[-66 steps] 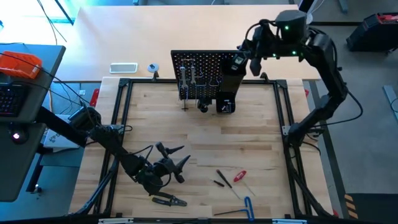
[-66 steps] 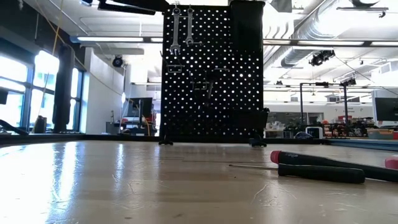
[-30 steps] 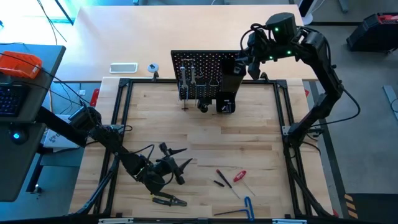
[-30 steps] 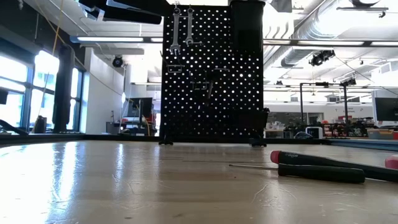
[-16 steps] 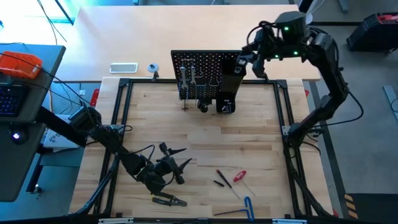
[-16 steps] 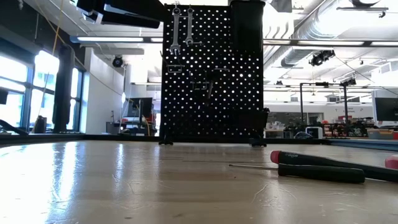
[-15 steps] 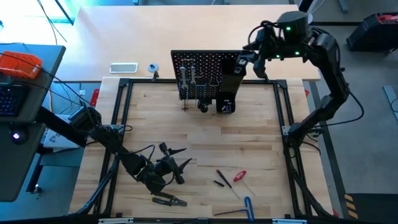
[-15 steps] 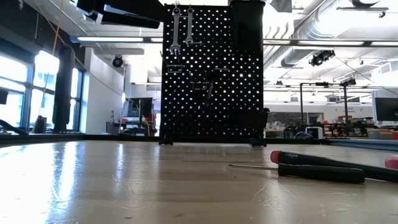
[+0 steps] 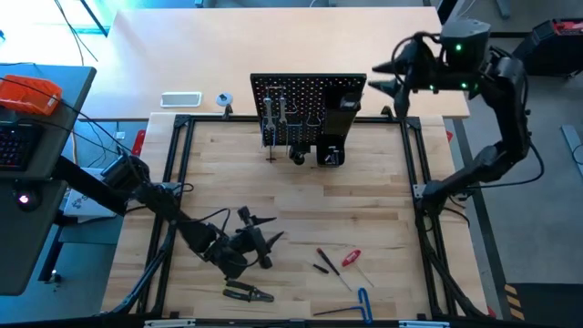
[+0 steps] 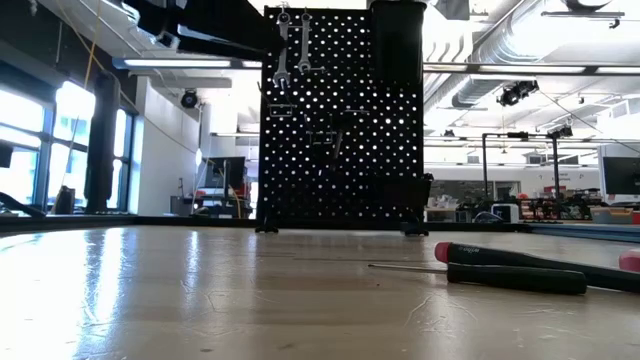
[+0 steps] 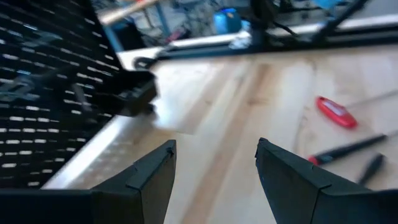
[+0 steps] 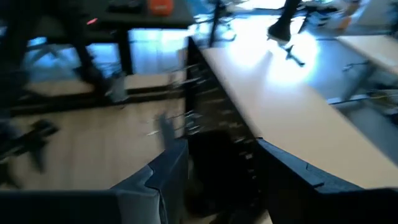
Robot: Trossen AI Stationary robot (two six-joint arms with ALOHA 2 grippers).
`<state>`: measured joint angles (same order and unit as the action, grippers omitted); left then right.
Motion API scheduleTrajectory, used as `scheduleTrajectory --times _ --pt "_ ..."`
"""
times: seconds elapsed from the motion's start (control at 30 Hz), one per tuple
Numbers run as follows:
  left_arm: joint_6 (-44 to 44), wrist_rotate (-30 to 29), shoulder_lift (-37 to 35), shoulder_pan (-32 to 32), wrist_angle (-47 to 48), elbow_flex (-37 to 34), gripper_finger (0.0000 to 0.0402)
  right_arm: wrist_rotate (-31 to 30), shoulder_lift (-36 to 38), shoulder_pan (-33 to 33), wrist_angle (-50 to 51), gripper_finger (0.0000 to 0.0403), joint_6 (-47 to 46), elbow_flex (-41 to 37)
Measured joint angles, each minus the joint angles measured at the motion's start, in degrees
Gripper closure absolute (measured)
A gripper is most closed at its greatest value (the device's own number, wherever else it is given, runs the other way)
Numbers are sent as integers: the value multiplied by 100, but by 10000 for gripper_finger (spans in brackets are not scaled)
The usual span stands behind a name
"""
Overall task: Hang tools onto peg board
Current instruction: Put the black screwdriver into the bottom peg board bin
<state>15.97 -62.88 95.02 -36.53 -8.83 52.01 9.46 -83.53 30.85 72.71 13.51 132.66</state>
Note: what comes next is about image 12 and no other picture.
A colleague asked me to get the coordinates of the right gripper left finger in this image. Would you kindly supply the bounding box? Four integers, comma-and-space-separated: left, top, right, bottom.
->
0, 139, 190, 224

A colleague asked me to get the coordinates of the beige table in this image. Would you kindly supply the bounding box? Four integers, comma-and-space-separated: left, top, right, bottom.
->
337, 34, 398, 75

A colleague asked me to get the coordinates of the orange plastic case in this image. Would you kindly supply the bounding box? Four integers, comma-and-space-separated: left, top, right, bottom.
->
147, 0, 174, 17

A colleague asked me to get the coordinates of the beige wooden desk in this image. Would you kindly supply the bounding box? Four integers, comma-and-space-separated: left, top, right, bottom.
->
198, 46, 398, 190

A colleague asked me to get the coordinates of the black metal pegboard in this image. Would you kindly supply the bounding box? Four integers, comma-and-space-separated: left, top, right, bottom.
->
183, 35, 265, 224

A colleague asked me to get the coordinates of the black stand leg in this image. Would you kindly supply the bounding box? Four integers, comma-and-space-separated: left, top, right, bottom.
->
267, 0, 306, 68

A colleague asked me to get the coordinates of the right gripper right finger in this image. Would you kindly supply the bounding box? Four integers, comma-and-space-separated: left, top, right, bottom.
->
256, 138, 398, 224

